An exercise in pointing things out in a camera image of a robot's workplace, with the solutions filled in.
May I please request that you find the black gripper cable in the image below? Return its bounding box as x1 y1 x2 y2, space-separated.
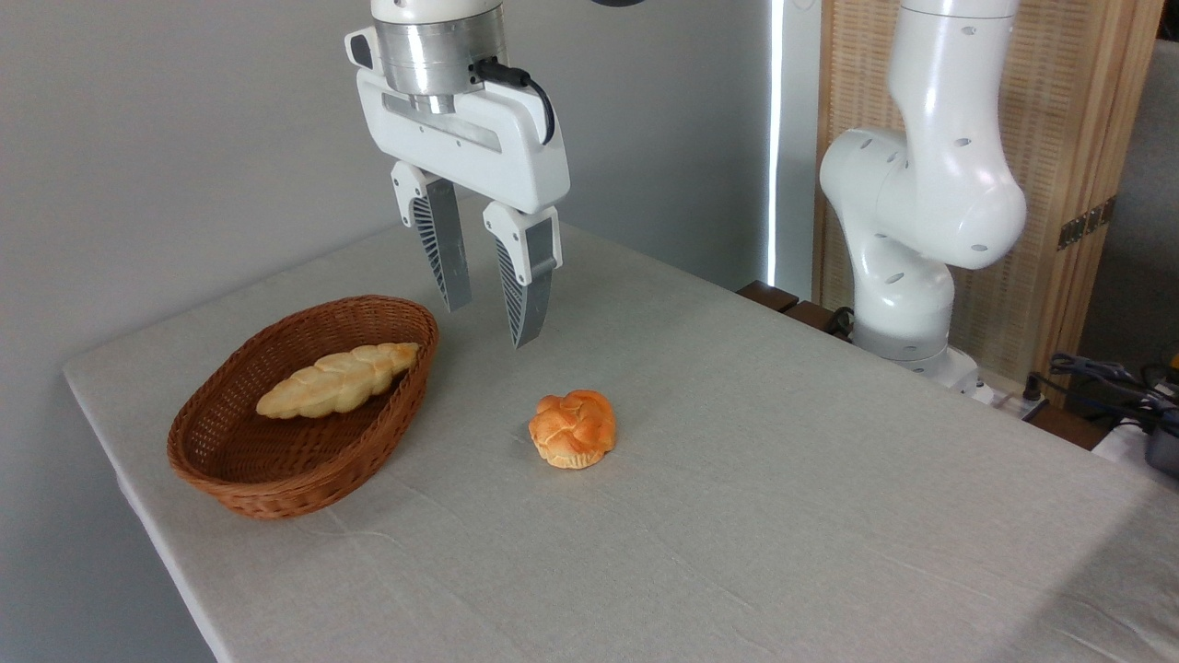
470 57 557 146

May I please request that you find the metal screen hinge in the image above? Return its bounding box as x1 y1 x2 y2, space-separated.
1056 195 1117 251

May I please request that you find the brown wicker basket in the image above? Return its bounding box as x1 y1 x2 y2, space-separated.
167 295 440 521

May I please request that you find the round orange bread roll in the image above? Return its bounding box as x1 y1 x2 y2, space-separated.
528 390 617 471

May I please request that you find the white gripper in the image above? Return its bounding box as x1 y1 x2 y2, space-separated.
345 28 570 349

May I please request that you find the wooden folding screen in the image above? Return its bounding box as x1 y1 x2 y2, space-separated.
812 0 1166 406

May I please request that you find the bundle of dark cables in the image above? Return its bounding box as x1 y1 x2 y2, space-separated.
1024 353 1179 438

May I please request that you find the dark wooden base table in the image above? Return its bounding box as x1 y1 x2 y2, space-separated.
737 281 1106 452

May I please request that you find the long braided bread loaf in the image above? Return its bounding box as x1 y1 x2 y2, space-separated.
255 343 422 421

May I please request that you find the grey tablecloth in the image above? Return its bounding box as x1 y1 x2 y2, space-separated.
63 195 1179 663

